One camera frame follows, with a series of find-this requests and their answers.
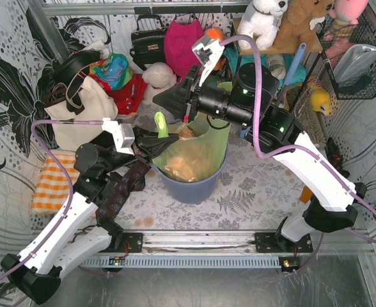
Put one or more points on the white fluffy plush toy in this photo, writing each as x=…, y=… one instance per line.
x=158, y=77

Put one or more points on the silver pouch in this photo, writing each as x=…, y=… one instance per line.
x=355, y=62

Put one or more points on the brown teddy bear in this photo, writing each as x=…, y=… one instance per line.
x=300, y=20

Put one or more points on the orange plush toy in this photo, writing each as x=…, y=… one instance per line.
x=217, y=33

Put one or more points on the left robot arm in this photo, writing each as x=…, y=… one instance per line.
x=84, y=225

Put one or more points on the white plush dog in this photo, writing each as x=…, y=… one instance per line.
x=262, y=19

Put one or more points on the teal cloth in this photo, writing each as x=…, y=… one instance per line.
x=232, y=56

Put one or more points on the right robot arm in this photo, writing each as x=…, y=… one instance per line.
x=278, y=134

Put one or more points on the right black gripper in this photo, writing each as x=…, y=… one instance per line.
x=189, y=96

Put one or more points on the black leather handbag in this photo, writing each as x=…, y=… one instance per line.
x=148, y=46

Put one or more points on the black wire basket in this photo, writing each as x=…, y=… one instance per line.
x=363, y=87

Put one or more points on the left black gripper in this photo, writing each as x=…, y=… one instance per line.
x=138, y=142

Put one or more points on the colourful scarf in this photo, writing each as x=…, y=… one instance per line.
x=112, y=73

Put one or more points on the black hat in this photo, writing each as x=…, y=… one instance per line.
x=64, y=73

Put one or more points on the pink plush toy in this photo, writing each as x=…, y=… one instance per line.
x=345, y=15

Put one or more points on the dark patterned necktie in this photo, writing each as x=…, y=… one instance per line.
x=119, y=189

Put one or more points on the orange white checkered towel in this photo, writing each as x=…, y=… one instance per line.
x=52, y=190

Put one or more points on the cream canvas tote bag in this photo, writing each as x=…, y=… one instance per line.
x=97, y=105

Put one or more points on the blue trash bin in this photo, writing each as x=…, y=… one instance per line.
x=192, y=192

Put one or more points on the crumpled brown paper trash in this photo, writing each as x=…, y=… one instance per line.
x=181, y=164

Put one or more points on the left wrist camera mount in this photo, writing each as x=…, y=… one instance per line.
x=122, y=133

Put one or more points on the red garment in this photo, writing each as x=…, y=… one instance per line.
x=129, y=97

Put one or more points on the yellow plush toy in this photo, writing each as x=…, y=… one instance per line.
x=319, y=98

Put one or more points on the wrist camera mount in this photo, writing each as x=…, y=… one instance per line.
x=208, y=52
x=122, y=133

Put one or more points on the metal base rail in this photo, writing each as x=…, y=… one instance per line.
x=206, y=249

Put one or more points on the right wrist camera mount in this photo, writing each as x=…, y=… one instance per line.
x=208, y=52

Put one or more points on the green plastic trash bag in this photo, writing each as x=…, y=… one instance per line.
x=211, y=134

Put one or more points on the colourful striped sock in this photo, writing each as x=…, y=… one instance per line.
x=305, y=195

